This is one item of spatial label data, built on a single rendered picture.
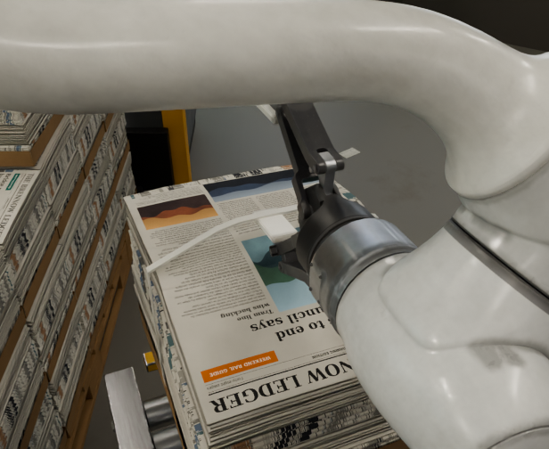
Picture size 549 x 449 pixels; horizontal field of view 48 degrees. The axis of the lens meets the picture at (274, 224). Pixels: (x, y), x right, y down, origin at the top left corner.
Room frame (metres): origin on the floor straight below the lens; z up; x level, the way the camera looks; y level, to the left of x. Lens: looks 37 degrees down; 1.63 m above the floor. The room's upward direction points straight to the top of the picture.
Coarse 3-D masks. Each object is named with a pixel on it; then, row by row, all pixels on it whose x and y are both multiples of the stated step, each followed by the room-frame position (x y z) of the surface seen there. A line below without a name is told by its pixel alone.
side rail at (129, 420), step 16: (128, 368) 0.69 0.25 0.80; (112, 384) 0.65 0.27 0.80; (128, 384) 0.65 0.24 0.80; (112, 400) 0.62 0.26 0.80; (128, 400) 0.62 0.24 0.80; (112, 416) 0.59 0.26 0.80; (128, 416) 0.59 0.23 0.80; (144, 416) 0.59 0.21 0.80; (128, 432) 0.56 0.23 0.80; (144, 432) 0.56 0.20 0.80; (128, 448) 0.53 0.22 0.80; (144, 448) 0.53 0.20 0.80
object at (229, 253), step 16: (208, 240) 0.57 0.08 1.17; (224, 240) 0.57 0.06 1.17; (240, 240) 0.57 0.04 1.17; (256, 240) 0.57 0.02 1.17; (160, 256) 0.54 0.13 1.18; (192, 256) 0.54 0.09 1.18; (208, 256) 0.54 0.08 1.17; (224, 256) 0.54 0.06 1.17; (240, 256) 0.54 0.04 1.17; (256, 256) 0.54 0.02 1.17; (160, 272) 0.52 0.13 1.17; (176, 272) 0.51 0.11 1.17; (192, 272) 0.51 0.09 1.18; (208, 272) 0.51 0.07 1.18; (224, 272) 0.51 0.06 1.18; (240, 272) 0.51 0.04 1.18; (160, 288) 0.50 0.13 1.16; (160, 304) 0.52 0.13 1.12; (160, 320) 0.51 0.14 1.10; (160, 336) 0.52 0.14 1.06; (160, 352) 0.52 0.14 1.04
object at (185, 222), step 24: (264, 168) 0.77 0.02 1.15; (288, 168) 0.77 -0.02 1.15; (144, 192) 0.70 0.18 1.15; (168, 192) 0.69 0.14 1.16; (192, 192) 0.69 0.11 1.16; (216, 192) 0.69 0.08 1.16; (240, 192) 0.69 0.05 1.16; (264, 192) 0.69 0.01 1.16; (288, 192) 0.69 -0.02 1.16; (144, 216) 0.63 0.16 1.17; (168, 216) 0.63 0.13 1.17; (192, 216) 0.63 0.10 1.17; (216, 216) 0.62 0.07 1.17; (240, 216) 0.62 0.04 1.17; (288, 216) 0.62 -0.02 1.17; (144, 240) 0.57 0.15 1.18; (168, 240) 0.57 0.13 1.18; (144, 264) 0.58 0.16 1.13; (144, 288) 0.60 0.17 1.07; (144, 312) 0.60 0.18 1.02
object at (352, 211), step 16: (320, 192) 0.44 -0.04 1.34; (336, 192) 0.44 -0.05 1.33; (320, 208) 0.42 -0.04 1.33; (336, 208) 0.41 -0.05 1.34; (352, 208) 0.41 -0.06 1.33; (304, 224) 0.41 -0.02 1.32; (320, 224) 0.40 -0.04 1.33; (336, 224) 0.39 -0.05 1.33; (304, 240) 0.40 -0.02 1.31; (320, 240) 0.39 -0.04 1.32; (304, 256) 0.39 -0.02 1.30
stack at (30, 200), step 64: (64, 128) 1.51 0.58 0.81; (0, 192) 1.17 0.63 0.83; (64, 192) 1.39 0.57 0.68; (0, 256) 0.97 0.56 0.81; (64, 256) 1.27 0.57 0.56; (0, 320) 0.89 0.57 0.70; (0, 384) 0.81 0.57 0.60; (64, 384) 1.07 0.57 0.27; (0, 448) 0.72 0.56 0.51; (64, 448) 0.97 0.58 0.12
